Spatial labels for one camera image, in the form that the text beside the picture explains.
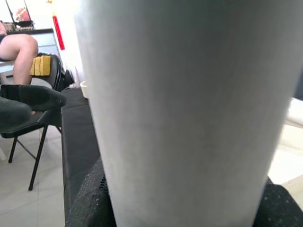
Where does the black folding chair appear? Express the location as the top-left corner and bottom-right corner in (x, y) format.
(0, 53), (63, 191)

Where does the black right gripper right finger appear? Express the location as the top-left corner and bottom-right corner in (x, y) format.
(253, 177), (303, 227)

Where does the red hanging ornament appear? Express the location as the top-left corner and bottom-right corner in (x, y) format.
(52, 13), (66, 51)

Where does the white plastic table leg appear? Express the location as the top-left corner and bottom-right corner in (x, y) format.
(73, 0), (303, 227)

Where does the yellow cushion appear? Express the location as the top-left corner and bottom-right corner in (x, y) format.
(30, 55), (52, 77)

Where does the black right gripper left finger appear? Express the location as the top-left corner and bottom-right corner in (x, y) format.
(65, 157), (116, 227)

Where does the grey sideboard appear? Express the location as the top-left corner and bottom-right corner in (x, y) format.
(4, 27), (60, 57)

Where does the red yellow picture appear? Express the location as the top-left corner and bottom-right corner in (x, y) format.
(14, 7), (33, 23)

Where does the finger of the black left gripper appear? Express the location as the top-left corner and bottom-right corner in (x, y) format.
(0, 84), (67, 111)
(0, 97), (33, 134)

